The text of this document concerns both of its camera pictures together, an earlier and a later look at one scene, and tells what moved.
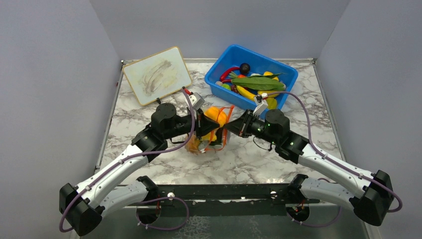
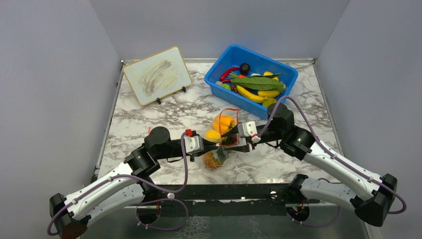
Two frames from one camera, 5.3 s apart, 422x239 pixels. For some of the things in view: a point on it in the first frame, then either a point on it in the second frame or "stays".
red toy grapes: (234, 88) stays
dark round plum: (245, 68) stays
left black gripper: (203, 124) to (208, 147)
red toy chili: (222, 79) stays
